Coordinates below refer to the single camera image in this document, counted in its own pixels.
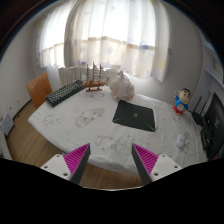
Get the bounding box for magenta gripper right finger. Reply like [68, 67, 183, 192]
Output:
[131, 143, 183, 186]

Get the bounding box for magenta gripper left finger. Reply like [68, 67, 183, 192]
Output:
[40, 142, 92, 186]

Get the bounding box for white computer mouse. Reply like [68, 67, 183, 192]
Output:
[177, 135, 186, 149]

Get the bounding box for black mouse pad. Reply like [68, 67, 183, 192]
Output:
[113, 101, 156, 132]

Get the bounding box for black wifi router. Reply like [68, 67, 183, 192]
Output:
[192, 93, 212, 126]

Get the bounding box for cartoon boy figurine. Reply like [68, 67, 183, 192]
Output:
[172, 88, 191, 115]

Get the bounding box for black keyboard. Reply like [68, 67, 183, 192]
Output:
[46, 80, 84, 107]

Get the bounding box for large white conch shell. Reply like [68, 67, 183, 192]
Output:
[110, 72, 135, 101]

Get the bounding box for orange wooden chair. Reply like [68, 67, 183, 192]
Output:
[27, 73, 52, 109]

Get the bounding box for wooden model sailing ship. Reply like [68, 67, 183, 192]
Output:
[83, 65, 109, 92]

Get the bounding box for white radiator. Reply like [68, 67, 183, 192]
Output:
[58, 66, 118, 86]

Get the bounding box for sheer white curtain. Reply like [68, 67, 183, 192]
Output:
[36, 0, 171, 81]

